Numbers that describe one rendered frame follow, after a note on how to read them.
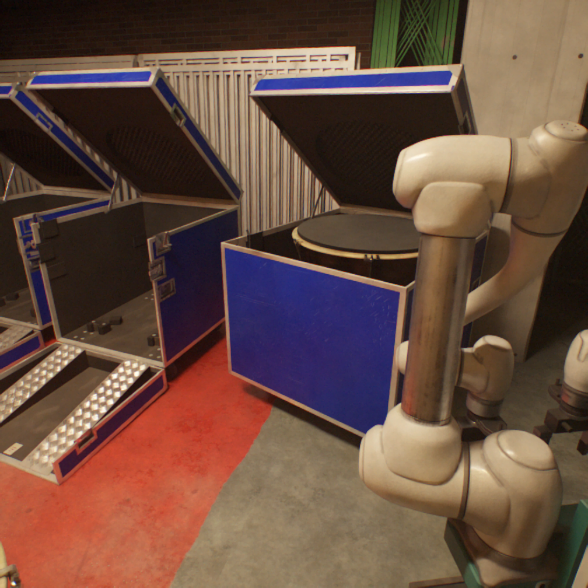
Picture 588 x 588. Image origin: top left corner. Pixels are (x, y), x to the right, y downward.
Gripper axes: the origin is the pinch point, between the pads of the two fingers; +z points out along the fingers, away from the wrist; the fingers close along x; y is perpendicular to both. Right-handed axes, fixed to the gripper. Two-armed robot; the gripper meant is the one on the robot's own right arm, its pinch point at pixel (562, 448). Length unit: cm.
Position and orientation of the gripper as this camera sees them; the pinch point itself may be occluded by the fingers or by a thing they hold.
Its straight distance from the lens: 157.3
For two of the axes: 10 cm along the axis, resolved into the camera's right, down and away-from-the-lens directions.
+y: 1.3, 3.7, -9.2
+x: 9.9, -0.4, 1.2
